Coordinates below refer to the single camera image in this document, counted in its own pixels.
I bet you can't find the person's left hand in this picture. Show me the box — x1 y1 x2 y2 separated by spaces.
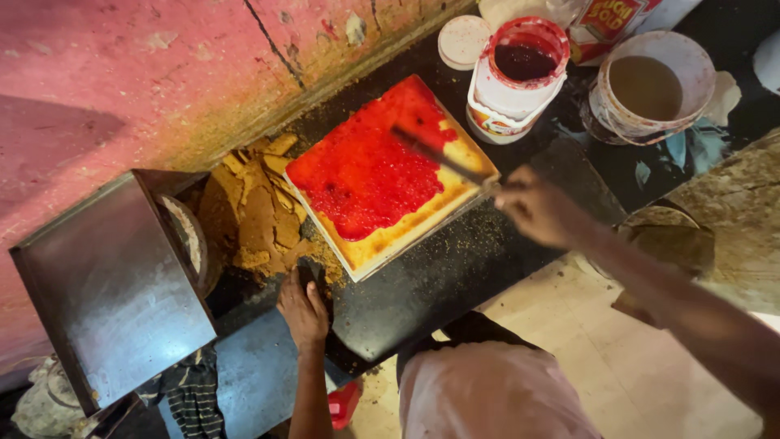
277 266 330 350

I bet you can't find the person's right hand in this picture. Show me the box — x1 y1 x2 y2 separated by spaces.
494 165 587 250

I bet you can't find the metal spreading knife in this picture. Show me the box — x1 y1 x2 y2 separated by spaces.
390 125 502 190

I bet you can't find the white jar of red jam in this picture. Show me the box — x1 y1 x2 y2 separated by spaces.
466 16 571 145

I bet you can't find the square sponge cake with jam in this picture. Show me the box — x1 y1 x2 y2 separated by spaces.
285 74 501 274

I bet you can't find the white cake board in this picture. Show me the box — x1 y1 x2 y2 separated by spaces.
283 177 502 283

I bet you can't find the white bucket of brown syrup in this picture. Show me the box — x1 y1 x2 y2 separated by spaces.
579 31 717 146

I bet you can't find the white jar lid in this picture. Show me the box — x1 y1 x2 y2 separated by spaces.
438 15 492 72

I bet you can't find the red and white packet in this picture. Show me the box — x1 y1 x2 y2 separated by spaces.
567 0 665 67

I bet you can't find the person's pink shirt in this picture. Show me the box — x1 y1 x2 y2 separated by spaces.
399 341 604 439

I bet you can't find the heap of brown cake trimmings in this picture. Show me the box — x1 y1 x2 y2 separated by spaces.
196 133 345 287

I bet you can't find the red plastic object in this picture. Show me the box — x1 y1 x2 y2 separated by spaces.
327 379 362 431

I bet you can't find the round cake tin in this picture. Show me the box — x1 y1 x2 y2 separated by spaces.
155 194 211 287

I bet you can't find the striped cloth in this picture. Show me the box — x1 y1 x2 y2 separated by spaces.
137 344 228 439

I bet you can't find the steel baking tray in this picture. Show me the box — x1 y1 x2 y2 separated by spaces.
9 169 218 418

